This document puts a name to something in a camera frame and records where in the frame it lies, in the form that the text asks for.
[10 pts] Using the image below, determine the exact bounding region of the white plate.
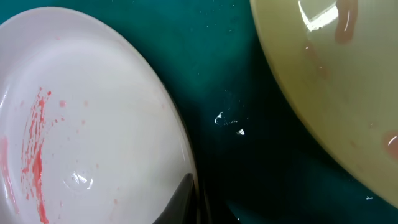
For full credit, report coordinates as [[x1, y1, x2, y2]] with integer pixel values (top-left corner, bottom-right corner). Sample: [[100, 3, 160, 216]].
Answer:
[[1, 7, 198, 223]]

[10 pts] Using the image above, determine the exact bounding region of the teal plastic tray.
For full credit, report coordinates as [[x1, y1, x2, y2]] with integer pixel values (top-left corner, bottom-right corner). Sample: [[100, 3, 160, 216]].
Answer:
[[1, 0, 397, 223]]

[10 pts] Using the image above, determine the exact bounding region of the yellow plate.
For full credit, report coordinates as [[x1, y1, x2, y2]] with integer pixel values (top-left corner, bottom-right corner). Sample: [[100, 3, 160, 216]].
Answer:
[[250, 0, 397, 205]]

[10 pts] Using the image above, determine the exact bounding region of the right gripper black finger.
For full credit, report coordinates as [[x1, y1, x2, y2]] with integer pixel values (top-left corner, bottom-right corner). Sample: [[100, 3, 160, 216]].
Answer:
[[153, 173, 196, 224]]

